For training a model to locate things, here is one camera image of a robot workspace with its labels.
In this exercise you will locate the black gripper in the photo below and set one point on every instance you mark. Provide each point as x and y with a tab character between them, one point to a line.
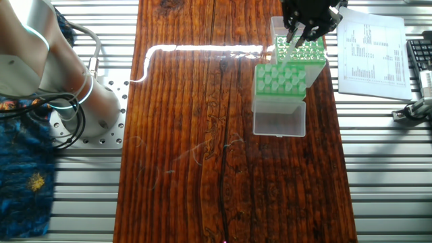
310	13

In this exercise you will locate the clear box with green rack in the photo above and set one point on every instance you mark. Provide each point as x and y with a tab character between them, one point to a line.
312	55
280	119

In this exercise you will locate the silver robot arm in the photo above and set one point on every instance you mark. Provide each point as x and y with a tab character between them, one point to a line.
40	50

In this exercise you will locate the printed white paper sheet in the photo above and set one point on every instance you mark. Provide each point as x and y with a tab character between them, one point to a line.
371	87

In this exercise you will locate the black keyboard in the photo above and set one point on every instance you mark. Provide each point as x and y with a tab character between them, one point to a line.
420	54

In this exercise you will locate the brown wooden board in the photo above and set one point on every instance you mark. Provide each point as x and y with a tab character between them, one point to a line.
202	168

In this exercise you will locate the blue starry painted cloth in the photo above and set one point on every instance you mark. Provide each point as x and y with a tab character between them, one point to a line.
23	189

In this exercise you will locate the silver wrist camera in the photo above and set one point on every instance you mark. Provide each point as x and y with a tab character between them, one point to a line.
335	15

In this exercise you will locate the silver camera on stand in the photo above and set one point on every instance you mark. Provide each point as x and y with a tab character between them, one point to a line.
426	82

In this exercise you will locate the aluminium camera bracket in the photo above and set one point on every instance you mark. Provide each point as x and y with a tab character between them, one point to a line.
422	106

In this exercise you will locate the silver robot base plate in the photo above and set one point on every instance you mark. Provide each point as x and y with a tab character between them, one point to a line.
118	138

